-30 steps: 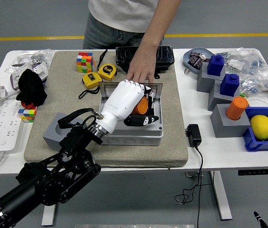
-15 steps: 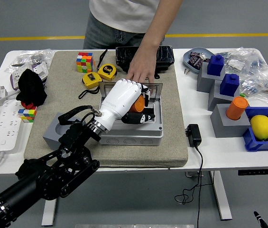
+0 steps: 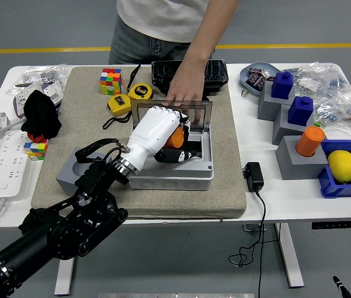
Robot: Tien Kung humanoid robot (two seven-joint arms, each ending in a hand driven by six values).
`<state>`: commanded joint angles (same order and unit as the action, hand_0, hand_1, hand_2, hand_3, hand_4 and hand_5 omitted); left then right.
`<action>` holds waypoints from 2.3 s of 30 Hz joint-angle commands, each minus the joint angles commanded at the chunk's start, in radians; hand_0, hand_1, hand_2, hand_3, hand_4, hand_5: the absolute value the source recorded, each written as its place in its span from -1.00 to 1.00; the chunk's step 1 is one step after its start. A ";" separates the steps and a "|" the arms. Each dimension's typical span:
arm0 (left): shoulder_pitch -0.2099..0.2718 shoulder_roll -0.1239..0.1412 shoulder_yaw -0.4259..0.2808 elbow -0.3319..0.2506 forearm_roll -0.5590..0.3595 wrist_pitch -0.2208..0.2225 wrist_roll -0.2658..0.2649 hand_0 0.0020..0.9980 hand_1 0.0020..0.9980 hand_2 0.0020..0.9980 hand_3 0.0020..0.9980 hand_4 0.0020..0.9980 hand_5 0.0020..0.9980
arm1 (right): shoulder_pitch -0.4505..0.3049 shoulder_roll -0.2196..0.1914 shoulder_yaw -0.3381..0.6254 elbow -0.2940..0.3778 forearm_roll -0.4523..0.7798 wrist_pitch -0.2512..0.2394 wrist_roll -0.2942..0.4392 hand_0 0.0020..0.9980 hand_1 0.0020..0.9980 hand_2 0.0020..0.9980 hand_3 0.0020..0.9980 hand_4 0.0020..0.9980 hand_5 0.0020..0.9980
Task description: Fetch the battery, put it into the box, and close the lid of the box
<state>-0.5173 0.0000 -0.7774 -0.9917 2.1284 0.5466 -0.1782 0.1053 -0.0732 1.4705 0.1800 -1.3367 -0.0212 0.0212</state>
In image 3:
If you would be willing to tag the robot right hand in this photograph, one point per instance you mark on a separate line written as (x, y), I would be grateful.
(339, 284)

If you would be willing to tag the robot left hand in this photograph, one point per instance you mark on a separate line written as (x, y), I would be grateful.
(153, 130)

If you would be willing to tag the person's left hand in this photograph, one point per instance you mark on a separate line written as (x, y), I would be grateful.
(189, 87)

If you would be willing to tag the orange cylinder battery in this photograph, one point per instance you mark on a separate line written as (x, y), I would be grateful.
(176, 138)
(310, 141)

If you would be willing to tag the grey box clear lid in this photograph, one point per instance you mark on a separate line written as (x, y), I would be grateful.
(169, 183)

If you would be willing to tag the grey block round hole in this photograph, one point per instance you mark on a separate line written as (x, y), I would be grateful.
(66, 174)
(296, 164)

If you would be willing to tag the person's left forearm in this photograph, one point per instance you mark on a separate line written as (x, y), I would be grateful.
(215, 28)

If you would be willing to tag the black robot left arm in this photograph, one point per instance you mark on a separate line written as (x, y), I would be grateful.
(54, 236)

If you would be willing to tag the black wrapped tray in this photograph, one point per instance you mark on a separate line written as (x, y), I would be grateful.
(218, 74)

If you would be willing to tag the yellow tape measure 5m print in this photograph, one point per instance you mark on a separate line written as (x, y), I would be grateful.
(141, 93)

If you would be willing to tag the white table leg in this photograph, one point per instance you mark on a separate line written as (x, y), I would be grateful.
(291, 257)
(63, 279)

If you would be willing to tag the small metal piece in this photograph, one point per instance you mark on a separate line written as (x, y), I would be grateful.
(244, 93)

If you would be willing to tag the blue-grey oval plate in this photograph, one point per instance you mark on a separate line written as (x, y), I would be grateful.
(244, 77)

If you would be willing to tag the black tweezers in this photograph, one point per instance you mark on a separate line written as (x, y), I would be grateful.
(134, 74)

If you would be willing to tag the black table control panel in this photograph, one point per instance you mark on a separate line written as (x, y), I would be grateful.
(336, 224)

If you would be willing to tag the large colourful puzzle cube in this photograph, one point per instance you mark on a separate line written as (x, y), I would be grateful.
(111, 81)

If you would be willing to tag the dark striped component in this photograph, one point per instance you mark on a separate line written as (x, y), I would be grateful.
(256, 82)
(254, 70)

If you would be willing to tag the person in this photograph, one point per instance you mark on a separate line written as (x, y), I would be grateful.
(150, 25)

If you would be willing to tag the silver component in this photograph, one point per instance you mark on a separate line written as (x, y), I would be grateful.
(266, 75)

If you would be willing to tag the grey-brown mat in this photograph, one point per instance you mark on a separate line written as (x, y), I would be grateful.
(194, 201)

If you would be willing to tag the blue plastic block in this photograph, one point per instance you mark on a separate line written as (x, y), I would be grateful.
(301, 113)
(282, 87)

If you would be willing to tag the blue storage bin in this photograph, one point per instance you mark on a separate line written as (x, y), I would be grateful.
(343, 190)

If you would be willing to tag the black power adapter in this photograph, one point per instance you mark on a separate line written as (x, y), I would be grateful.
(254, 177)

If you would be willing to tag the black cloth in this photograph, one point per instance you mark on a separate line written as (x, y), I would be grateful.
(40, 111)

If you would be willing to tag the plastic bag small parts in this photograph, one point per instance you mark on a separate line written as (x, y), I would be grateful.
(51, 73)

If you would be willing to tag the yellow lemon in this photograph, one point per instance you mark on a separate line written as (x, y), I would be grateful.
(342, 166)

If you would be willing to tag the plastic bag white parts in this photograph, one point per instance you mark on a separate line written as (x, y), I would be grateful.
(307, 82)

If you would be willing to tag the red object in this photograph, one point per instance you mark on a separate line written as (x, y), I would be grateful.
(35, 137)

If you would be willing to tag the small colourful puzzle cube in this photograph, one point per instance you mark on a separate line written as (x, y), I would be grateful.
(35, 150)

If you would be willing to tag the white socket purple base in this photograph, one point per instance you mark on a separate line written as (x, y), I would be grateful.
(20, 102)

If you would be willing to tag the plastic bag blue parts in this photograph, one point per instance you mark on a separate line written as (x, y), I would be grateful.
(329, 111)
(336, 82)

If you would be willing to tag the white power strip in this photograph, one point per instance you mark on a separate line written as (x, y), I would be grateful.
(7, 164)

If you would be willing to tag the metal hook bracket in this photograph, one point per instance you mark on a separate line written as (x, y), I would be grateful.
(251, 228)

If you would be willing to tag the white wall socket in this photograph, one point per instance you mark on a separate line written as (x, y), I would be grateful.
(53, 91)

